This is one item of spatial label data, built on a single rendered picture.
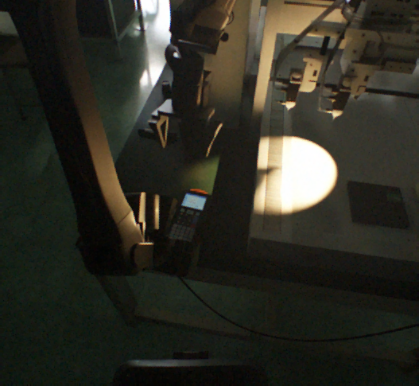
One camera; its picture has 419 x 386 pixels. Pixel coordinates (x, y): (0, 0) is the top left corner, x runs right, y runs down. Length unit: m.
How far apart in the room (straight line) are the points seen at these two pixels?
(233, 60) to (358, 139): 0.44
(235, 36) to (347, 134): 0.44
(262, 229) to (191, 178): 0.32
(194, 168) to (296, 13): 0.51
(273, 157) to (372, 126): 0.36
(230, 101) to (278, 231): 0.48
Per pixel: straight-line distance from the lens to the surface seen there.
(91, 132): 0.41
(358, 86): 0.82
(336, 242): 0.77
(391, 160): 1.01
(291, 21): 0.86
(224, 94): 1.04
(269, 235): 0.74
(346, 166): 0.93
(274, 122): 1.01
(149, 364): 1.26
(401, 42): 0.78
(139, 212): 0.51
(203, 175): 0.97
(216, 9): 0.54
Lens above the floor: 1.48
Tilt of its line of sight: 49 degrees down
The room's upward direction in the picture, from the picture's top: 1 degrees clockwise
